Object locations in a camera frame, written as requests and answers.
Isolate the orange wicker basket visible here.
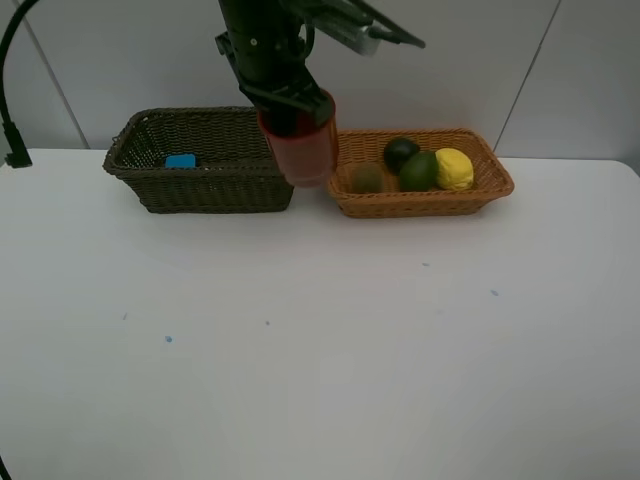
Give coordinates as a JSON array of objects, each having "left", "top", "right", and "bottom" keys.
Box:
[{"left": 327, "top": 128, "right": 514, "bottom": 219}]

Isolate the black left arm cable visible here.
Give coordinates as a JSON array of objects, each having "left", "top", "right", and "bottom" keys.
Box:
[{"left": 0, "top": 0, "right": 40, "bottom": 169}]

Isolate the red plastic cup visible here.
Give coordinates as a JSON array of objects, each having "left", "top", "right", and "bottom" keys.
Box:
[{"left": 258, "top": 105, "right": 339, "bottom": 188}]

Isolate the dark mangosteen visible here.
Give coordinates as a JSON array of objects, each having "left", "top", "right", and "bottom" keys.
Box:
[{"left": 383, "top": 137, "right": 421, "bottom": 175}]

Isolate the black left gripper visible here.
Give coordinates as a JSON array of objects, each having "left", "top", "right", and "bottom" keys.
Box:
[{"left": 216, "top": 0, "right": 335, "bottom": 136}]

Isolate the brown kiwi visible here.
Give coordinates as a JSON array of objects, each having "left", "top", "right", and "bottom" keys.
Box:
[{"left": 351, "top": 164, "right": 384, "bottom": 194}]

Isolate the yellow lemon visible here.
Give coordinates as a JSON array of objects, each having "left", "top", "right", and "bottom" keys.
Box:
[{"left": 435, "top": 148, "right": 474, "bottom": 191}]

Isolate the green lime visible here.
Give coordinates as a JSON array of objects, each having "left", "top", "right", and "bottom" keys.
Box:
[{"left": 398, "top": 151, "right": 439, "bottom": 192}]

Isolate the blue whiteboard eraser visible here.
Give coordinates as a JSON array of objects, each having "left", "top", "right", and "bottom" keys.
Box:
[{"left": 164, "top": 154, "right": 197, "bottom": 169}]

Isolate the dark brown wicker basket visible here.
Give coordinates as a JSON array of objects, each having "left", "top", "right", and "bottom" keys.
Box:
[{"left": 103, "top": 106, "right": 294, "bottom": 214}]

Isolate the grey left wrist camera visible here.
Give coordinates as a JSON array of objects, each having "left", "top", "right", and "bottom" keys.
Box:
[{"left": 286, "top": 0, "right": 425, "bottom": 56}]

